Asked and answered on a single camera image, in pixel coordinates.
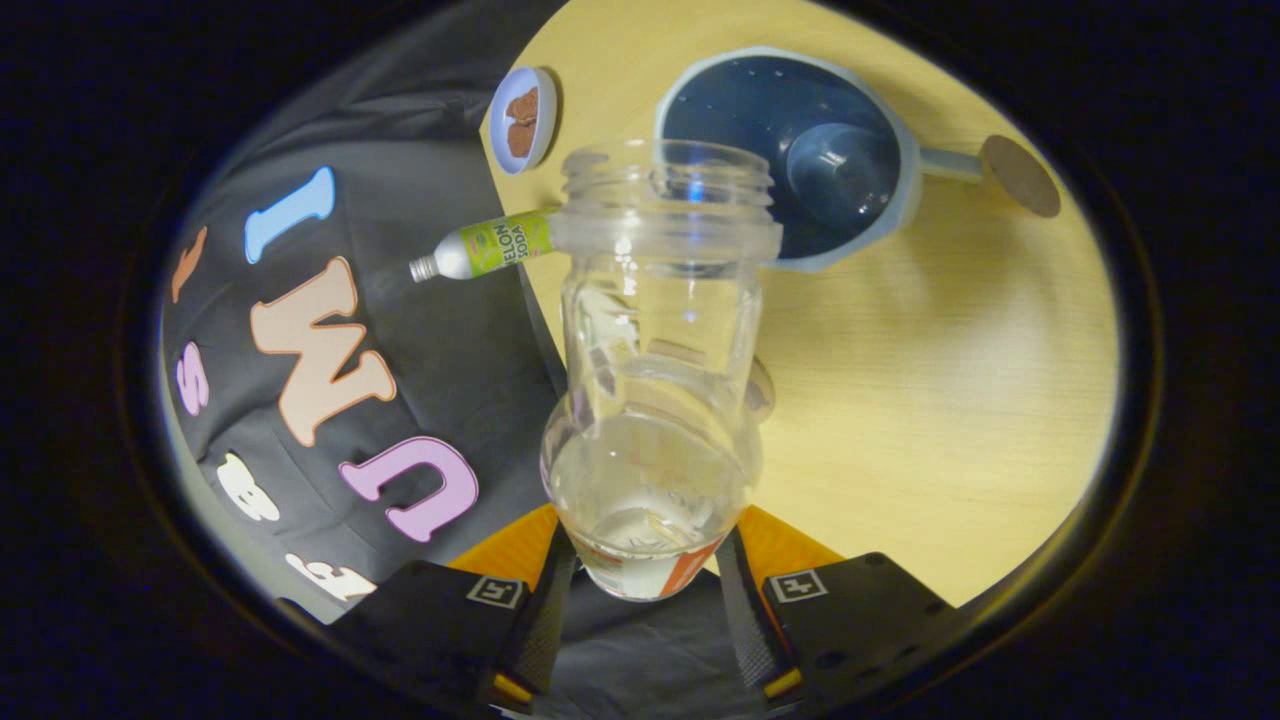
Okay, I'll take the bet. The blue cup with handle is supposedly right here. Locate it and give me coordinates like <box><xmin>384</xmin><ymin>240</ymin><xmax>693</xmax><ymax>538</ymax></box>
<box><xmin>655</xmin><ymin>45</ymin><xmax>986</xmax><ymax>273</ymax></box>

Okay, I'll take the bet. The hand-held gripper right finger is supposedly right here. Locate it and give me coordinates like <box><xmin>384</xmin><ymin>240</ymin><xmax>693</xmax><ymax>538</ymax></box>
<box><xmin>712</xmin><ymin>505</ymin><xmax>959</xmax><ymax>713</ymax></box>

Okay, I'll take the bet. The round brown coaster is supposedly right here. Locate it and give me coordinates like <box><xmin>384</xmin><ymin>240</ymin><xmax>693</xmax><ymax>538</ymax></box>
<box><xmin>979</xmin><ymin>134</ymin><xmax>1062</xmax><ymax>219</ymax></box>

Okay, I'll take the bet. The wooden table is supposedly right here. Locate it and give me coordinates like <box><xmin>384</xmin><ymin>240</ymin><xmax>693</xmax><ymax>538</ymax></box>
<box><xmin>480</xmin><ymin>0</ymin><xmax>1121</xmax><ymax>609</ymax></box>

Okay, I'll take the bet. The small blue dish with food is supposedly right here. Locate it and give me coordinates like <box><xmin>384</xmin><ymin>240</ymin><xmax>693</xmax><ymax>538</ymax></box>
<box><xmin>488</xmin><ymin>66</ymin><xmax>559</xmax><ymax>176</ymax></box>

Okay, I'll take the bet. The black backdrop cloth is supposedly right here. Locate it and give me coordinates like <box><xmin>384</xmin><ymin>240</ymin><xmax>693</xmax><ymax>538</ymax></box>
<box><xmin>160</xmin><ymin>0</ymin><xmax>771</xmax><ymax>717</ymax></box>

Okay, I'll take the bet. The green label soda bottle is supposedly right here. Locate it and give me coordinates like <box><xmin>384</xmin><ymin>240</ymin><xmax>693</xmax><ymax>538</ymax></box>
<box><xmin>408</xmin><ymin>208</ymin><xmax>561</xmax><ymax>284</ymax></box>

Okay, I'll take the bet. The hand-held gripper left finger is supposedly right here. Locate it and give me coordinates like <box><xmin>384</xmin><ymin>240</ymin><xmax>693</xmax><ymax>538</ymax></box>
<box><xmin>325</xmin><ymin>503</ymin><xmax>583</xmax><ymax>716</ymax></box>

